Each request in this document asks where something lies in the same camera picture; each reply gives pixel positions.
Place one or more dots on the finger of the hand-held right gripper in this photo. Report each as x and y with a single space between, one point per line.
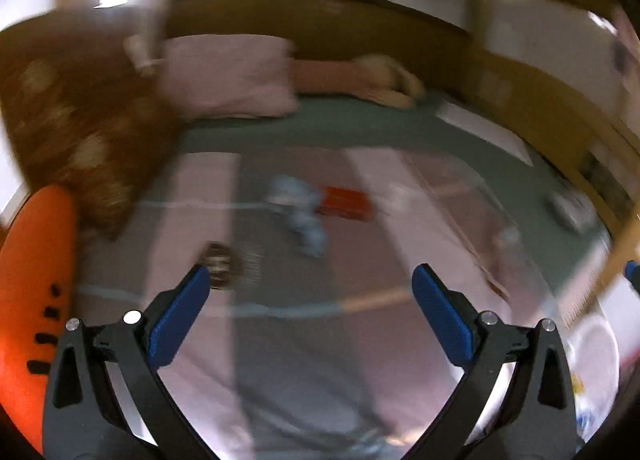
633 274

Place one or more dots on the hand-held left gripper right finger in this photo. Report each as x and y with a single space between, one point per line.
445 322

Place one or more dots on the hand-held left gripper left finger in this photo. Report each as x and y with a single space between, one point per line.
180 320

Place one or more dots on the white plastic bag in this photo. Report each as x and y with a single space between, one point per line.
597 365

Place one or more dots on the round dark printed wrapper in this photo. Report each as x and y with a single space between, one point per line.
222 264

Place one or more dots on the white crumpled wrapper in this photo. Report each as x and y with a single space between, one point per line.
570 207

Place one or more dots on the plaid pink blanket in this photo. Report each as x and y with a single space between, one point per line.
310 340

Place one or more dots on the red flat packet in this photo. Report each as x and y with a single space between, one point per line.
345 202

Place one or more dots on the white paper sheet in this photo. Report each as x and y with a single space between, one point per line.
482 127

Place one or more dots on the red floral cushion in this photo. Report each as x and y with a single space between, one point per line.
85 139

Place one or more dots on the green bedspread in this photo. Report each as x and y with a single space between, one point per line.
350 129

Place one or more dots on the pink pillow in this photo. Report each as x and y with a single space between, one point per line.
230 77

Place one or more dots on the striped plush toy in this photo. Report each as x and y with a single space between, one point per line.
360 77

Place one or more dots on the hanging pale cloth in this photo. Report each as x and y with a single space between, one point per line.
145 54

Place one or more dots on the wooden headboard cabinet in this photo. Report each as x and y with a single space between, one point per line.
325 19

